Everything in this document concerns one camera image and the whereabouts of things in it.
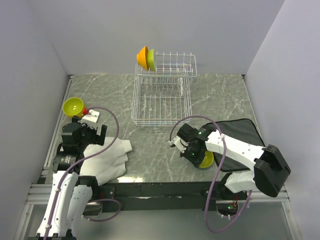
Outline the aluminium front rail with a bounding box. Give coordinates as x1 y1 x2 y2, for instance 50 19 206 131
26 182 290 205

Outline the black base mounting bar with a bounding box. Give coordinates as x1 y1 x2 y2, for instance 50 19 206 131
83 181 248 216

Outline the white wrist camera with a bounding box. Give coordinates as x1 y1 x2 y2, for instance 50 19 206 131
169 136 189 153
79 109 100 130

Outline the aluminium rail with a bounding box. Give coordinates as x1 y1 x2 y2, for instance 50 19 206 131
39 74 75 179
26 182 290 205

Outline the white square bowl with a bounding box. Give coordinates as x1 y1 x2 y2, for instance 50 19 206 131
146 49 157 72

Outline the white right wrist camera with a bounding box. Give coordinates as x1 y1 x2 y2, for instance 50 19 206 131
169 136 189 153

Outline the white cloth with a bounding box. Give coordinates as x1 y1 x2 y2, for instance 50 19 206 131
79 138 133 186

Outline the white wire dish rack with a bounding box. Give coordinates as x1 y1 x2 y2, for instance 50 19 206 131
131 52 198 127

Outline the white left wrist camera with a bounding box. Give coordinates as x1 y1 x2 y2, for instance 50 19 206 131
79 109 100 130

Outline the lime green bowl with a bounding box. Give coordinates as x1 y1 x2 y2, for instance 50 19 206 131
62 97 85 118
198 151 214 169

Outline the aluminium left side rail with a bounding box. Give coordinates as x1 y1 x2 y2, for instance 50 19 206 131
39 74 75 179

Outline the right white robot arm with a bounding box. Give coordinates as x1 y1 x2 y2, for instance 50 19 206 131
169 123 291 200

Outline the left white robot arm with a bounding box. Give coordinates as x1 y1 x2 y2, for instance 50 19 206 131
33 122 107 240

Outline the blue bottom stacked bowl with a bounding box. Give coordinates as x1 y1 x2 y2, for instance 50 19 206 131
197 165 212 171

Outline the dark grey drying mat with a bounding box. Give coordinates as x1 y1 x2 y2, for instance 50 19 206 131
217 118 265 172

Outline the orange bowl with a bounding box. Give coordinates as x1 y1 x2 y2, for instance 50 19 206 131
136 45 149 71

